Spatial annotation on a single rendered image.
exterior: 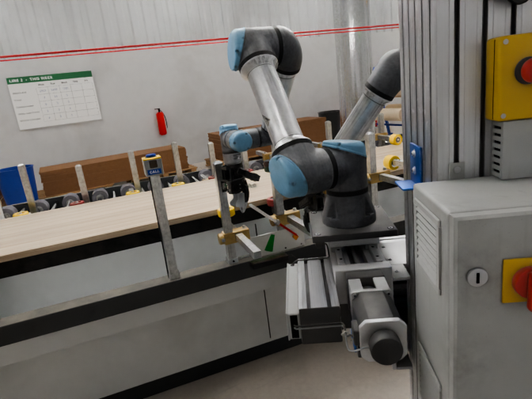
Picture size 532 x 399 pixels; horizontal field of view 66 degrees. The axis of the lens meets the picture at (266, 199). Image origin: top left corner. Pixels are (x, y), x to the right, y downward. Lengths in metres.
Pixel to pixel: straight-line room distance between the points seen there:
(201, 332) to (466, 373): 1.63
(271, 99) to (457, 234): 0.68
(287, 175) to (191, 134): 8.06
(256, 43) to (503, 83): 0.69
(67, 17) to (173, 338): 7.39
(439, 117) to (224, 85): 8.59
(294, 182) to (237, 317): 1.30
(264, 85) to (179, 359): 1.52
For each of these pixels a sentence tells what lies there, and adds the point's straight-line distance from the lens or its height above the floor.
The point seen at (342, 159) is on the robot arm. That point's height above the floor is 1.23.
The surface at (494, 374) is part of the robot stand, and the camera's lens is 0.76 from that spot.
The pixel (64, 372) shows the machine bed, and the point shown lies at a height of 0.29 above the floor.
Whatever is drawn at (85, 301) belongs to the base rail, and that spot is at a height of 0.70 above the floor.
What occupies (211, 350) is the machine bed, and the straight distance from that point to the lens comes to 2.27.
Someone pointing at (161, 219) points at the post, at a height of 0.97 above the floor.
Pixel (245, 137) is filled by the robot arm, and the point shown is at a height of 1.27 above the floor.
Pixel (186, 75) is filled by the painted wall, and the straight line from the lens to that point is 9.04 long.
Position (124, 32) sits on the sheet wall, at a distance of 8.89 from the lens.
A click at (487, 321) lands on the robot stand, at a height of 1.07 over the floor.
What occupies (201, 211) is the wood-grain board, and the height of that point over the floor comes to 0.90.
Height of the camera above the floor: 1.43
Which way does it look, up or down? 15 degrees down
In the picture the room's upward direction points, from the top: 7 degrees counter-clockwise
